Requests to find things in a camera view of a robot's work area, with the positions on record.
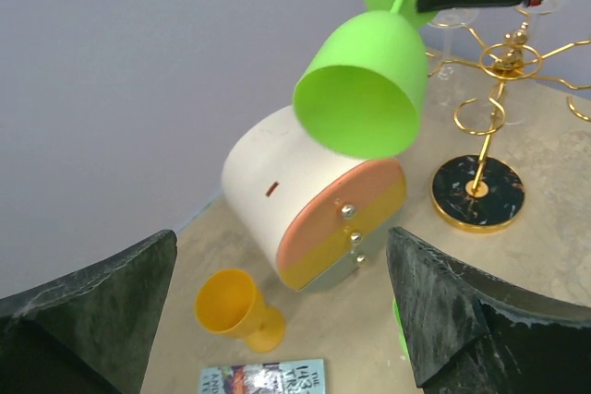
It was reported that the green goblet near cabinet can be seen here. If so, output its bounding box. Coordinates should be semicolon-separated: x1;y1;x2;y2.
392;298;410;359

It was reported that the blue treehouse paperback book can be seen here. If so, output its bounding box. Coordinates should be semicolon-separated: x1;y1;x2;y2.
199;359;326;394

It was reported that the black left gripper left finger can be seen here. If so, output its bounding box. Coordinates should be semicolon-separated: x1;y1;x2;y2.
1;230;177;393

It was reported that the clear round wine glass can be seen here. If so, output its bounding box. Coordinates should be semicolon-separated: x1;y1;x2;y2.
429;8;478;106

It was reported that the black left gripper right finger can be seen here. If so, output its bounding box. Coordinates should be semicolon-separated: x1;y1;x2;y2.
386;227;590;393

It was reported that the green goblet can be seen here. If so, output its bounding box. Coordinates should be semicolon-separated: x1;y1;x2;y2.
392;298;410;359
293;0;435;160

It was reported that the clear ribbed flute glass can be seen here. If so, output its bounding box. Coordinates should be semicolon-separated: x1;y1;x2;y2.
513;0;561;18

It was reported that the yellow plastic goblet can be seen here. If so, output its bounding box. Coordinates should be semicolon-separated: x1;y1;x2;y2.
194;269;286;353

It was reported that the white round drawer cabinet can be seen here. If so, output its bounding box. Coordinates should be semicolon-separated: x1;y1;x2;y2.
222;106;406;293

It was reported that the green goblet front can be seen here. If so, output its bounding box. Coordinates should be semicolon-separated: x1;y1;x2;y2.
293;0;435;160

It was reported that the gold wine glass rack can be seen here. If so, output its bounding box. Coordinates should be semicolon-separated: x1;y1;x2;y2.
430;14;590;233

